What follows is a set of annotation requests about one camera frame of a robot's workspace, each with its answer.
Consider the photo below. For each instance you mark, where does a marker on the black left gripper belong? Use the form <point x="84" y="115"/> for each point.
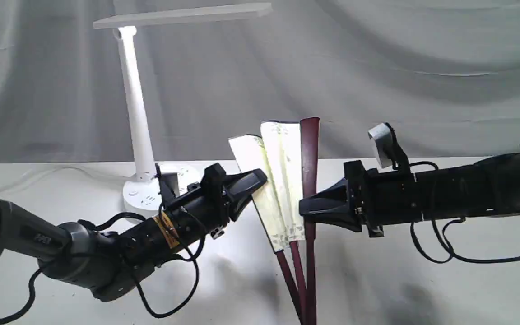
<point x="212" y="203"/>

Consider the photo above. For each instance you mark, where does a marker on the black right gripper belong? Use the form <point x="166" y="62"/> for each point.
<point x="375" y="199"/>

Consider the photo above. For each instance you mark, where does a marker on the folding paper fan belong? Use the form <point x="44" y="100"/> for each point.
<point x="286" y="152"/>

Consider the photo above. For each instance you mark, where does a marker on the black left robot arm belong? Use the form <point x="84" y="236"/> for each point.
<point x="110" y="259"/>

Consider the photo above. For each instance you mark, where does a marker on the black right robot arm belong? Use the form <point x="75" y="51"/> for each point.
<point x="487" y="188"/>

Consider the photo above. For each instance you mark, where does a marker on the white desk lamp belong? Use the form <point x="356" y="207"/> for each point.
<point x="140" y="192"/>

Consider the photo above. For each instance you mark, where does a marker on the grey backdrop curtain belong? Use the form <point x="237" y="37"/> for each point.
<point x="444" y="73"/>

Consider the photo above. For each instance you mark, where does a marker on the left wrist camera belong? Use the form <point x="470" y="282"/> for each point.
<point x="168" y="182"/>

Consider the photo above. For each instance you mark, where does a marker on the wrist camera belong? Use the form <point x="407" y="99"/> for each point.
<point x="168" y="182"/>
<point x="387" y="151"/>

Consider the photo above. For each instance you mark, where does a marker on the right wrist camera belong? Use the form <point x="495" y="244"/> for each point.
<point x="387" y="151"/>

